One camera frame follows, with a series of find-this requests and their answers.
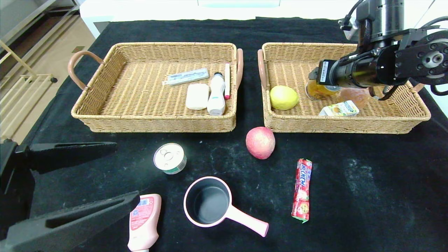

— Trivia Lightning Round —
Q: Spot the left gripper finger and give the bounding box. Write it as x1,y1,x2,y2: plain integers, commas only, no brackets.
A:
0,191,137,252
16,141,118,175

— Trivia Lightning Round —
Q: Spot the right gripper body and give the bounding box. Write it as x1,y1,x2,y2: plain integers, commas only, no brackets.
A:
316,59,355,86

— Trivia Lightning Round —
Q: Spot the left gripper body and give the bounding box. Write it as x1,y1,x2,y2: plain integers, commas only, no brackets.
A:
0,139,36,242

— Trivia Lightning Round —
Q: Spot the golden drink can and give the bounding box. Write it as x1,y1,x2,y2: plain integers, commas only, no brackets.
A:
305,80,342,101

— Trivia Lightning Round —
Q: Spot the pink lotion bottle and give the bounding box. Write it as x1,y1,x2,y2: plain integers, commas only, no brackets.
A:
127,194,162,252

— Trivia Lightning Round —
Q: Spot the pink red peach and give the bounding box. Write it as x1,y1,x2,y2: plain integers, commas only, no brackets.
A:
245,126,276,160

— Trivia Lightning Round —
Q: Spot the red Hi-Chew candy pack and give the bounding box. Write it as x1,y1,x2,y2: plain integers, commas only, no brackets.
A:
291,158,313,223

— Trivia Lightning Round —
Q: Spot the yellow lemon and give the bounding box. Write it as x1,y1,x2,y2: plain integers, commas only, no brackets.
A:
269,85,299,111

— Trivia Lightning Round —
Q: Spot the lumpy orange brown bread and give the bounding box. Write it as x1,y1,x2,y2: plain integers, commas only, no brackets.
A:
336,87,370,109

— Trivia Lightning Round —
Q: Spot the small juice carton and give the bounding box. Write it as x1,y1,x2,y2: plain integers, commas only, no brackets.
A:
318,101,359,117

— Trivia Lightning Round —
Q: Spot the white pen with pink tip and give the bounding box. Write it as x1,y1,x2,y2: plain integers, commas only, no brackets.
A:
224,63,231,100

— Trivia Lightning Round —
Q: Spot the small tin can green label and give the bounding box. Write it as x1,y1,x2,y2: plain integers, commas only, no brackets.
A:
153,143,187,175

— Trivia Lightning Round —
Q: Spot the small white bottle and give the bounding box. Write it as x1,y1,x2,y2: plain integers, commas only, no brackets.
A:
207,72,226,116

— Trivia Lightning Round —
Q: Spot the white soap bar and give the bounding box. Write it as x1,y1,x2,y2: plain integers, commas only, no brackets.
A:
185,84,210,111

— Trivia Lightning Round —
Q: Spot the pink saucepan with dark inside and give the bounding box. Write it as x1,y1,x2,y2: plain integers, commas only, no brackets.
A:
183,176,270,238

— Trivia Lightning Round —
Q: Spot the toothpaste tube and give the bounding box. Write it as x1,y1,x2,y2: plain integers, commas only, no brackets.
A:
162,68,209,86

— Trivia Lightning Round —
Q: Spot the grey metal shelf unit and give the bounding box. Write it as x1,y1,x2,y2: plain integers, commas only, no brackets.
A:
0,0,81,46

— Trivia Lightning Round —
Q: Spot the white low cabinet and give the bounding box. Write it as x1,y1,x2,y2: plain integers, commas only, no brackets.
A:
80,0,378,39

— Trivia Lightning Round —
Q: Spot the wicker basket with brown handles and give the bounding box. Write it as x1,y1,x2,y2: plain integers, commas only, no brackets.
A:
68,42,244,133
257,42,432,134

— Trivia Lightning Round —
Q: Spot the black right camera cable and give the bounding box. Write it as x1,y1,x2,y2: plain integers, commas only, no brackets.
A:
338,0,366,30

